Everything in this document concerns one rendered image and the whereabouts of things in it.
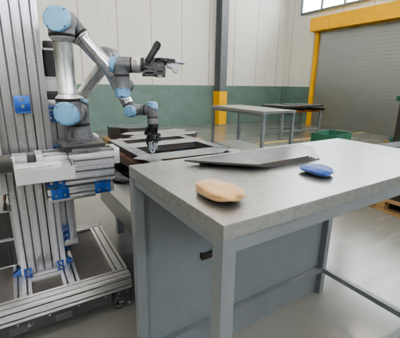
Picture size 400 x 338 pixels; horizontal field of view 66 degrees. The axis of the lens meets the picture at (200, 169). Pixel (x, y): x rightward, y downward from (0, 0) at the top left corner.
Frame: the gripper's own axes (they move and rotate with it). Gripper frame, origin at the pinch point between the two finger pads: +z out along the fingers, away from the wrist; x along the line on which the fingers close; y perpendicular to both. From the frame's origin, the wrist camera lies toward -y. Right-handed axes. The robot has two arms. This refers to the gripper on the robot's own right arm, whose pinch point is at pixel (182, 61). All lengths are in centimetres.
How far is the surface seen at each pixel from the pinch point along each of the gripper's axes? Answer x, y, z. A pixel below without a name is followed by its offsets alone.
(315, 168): 57, 46, 44
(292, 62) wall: -991, -207, 435
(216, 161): 44, 45, 11
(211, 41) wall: -883, -244, 119
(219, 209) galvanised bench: 84, 52, 7
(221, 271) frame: 91, 65, 6
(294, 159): 40, 45, 43
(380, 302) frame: 6, 128, 110
